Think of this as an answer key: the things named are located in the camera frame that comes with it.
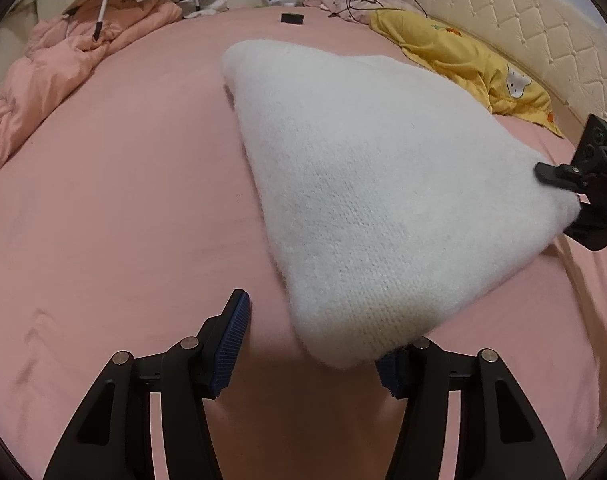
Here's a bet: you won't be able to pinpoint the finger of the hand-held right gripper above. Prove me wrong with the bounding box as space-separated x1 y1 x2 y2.
565 204 607 251
535 161 585 194

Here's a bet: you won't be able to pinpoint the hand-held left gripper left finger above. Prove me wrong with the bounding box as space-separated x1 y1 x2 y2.
44 288 252 480

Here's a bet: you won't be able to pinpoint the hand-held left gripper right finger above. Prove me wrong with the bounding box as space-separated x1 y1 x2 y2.
376 336 567 480

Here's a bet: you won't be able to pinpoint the white knit cardigan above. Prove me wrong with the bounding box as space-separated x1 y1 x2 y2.
221 39 583 369

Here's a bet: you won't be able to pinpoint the yellow printed pillow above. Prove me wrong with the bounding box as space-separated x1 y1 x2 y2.
369 8 565 139

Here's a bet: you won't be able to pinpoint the cream tufted headboard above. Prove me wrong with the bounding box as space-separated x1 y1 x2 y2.
391 0 607 133

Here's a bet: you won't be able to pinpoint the pink bed sheet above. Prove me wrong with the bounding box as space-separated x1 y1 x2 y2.
0 2 607 480

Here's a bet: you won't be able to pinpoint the pink duvet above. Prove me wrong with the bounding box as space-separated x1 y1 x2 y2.
0 0 184 179

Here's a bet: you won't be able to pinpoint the white socks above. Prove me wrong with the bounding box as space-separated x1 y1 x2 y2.
185 0 229 19

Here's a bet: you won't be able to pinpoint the black cable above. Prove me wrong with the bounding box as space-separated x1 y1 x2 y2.
327 0 430 24

